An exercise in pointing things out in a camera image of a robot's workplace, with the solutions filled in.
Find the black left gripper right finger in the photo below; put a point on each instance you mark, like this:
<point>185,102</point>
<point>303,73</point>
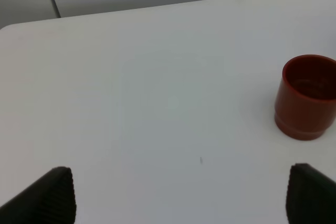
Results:
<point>310,196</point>

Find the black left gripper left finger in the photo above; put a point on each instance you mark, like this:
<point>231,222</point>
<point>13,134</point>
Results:
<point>50,199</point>

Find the red plastic cup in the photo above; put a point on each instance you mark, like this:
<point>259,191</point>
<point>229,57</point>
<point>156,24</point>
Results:
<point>305,102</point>

